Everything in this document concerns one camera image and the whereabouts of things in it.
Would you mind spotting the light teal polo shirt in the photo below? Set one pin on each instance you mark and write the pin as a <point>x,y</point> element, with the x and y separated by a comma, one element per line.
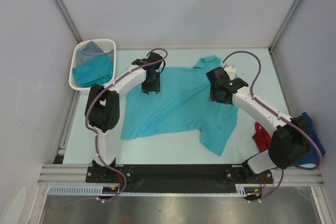
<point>182,105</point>

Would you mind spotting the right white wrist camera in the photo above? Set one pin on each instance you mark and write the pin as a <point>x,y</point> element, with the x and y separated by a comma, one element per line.
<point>230,70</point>

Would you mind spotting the teal shirt in basket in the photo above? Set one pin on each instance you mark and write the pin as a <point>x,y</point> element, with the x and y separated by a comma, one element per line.
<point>99,71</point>

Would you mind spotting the grey shirt in basket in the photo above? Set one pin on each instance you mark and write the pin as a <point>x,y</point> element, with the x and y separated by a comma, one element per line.
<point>87,53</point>

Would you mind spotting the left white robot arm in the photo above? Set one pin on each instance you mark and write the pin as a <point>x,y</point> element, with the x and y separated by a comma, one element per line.
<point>103,105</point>

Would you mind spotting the aluminium frame rail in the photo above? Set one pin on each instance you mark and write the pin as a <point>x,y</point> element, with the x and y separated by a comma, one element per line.
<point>59,174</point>

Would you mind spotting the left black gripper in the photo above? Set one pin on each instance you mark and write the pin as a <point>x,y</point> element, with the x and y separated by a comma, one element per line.
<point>156,87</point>

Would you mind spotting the white slotted cable duct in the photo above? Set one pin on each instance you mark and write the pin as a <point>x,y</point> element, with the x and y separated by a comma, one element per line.
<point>111,190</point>

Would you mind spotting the navy blue folded shirt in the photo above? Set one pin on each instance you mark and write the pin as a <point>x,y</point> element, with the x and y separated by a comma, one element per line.
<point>311,160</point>

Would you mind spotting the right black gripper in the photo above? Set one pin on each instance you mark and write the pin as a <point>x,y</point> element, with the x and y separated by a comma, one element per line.
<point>213,97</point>

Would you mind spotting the red folded shirt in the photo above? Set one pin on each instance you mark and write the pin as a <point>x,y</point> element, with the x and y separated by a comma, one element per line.
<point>262,138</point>

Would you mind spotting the white plastic laundry basket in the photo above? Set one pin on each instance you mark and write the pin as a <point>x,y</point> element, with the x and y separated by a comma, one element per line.
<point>109,48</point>

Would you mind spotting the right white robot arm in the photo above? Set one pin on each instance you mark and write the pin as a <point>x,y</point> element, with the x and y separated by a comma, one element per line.
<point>289,136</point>

